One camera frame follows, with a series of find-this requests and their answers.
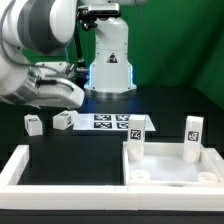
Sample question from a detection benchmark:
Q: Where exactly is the white marker sheet with tags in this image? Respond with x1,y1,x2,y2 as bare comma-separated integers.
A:
73,113,155,131

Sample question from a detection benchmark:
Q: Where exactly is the white square table top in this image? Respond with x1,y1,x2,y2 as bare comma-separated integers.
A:
123,142,224,187

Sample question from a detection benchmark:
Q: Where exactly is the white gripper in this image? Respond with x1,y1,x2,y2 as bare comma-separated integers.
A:
30,78,85,108

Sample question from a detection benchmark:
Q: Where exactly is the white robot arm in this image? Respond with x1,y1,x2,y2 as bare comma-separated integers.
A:
0,0,136,108

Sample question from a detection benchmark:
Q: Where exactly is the black camera on stand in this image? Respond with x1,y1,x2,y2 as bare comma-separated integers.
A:
73,3,121,72

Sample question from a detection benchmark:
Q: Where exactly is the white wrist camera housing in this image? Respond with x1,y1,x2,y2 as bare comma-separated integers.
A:
36,61,75,78

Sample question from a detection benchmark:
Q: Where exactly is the white U-shaped fence frame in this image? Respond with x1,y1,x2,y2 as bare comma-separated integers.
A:
0,145,224,211

